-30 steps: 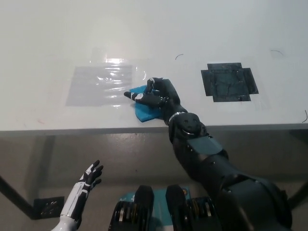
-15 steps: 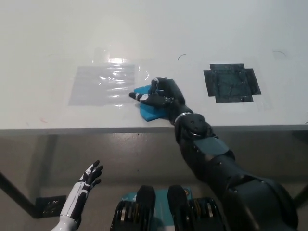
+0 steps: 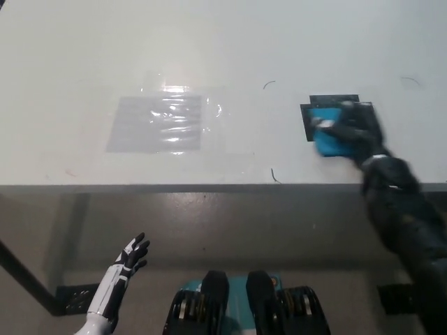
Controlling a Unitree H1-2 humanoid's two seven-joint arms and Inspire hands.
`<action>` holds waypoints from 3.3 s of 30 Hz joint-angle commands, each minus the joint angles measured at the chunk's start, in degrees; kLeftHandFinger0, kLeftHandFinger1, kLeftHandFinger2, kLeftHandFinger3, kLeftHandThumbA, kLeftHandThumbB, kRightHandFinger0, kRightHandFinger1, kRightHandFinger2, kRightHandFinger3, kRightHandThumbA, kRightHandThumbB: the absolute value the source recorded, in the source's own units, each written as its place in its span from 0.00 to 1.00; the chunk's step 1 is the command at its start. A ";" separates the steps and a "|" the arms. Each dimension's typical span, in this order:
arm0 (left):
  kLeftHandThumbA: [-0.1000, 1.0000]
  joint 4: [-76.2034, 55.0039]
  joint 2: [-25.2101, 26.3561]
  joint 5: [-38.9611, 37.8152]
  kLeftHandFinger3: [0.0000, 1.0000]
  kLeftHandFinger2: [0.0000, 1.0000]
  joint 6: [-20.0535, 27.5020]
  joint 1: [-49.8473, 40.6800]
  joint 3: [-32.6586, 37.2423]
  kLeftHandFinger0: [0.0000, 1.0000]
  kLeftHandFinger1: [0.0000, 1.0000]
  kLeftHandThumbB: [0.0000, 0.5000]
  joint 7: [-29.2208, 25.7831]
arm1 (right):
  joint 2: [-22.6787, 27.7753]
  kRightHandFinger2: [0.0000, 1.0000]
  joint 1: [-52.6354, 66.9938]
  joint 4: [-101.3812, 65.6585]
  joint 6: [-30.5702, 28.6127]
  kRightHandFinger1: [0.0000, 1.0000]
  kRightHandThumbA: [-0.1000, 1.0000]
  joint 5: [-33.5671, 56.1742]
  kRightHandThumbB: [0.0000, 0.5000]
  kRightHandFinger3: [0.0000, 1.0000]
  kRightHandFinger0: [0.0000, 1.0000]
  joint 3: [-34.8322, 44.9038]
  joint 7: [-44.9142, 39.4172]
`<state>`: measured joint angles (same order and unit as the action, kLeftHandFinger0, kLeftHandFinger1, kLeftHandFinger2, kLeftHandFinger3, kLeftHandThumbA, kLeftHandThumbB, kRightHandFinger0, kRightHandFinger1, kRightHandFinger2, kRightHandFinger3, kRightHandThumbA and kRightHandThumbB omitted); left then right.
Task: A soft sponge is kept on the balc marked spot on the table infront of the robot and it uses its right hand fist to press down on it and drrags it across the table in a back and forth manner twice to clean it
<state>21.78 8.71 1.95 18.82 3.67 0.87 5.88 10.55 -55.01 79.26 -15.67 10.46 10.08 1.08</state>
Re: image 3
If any black perforated foot plate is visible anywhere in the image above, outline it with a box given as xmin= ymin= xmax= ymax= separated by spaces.
xmin=55 ymin=284 xmax=102 ymax=317

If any blue speckled sponge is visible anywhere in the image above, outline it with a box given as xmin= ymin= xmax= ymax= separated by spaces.
xmin=309 ymin=107 xmax=354 ymax=158

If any clear plastic film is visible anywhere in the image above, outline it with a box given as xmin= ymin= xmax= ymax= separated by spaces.
xmin=115 ymin=71 xmax=259 ymax=165

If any black table leg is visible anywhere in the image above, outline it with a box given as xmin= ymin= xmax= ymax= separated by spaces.
xmin=0 ymin=239 xmax=59 ymax=317

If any black tape patch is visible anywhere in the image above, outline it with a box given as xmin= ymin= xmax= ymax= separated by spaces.
xmin=300 ymin=94 xmax=377 ymax=142

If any black teal robot body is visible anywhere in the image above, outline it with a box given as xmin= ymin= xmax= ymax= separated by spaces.
xmin=162 ymin=270 xmax=332 ymax=335

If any clear plastic sheet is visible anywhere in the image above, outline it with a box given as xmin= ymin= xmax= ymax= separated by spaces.
xmin=105 ymin=96 xmax=203 ymax=154

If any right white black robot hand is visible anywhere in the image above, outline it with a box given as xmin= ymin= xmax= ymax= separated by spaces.
xmin=309 ymin=100 xmax=389 ymax=167

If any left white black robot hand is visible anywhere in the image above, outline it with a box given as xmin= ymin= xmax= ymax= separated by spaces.
xmin=87 ymin=232 xmax=151 ymax=317

